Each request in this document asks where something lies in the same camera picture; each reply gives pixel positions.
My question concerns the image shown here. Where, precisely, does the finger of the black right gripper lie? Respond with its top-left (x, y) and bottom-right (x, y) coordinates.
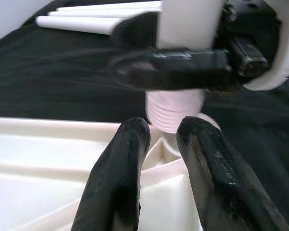
top-left (112, 11), bottom-right (163, 51)
top-left (113, 47), bottom-right (242, 93)

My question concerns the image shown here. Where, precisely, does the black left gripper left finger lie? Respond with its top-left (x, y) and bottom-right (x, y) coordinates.
top-left (72, 117), bottom-right (152, 231)

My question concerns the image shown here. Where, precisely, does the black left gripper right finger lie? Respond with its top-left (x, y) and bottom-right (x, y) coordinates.
top-left (175, 116), bottom-right (289, 231)

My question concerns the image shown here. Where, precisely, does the white plastic children table top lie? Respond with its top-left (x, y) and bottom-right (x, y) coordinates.
top-left (0, 113), bottom-right (223, 231)

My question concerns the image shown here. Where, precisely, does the black cloth table cover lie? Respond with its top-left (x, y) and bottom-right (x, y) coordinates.
top-left (0, 0), bottom-right (289, 231)

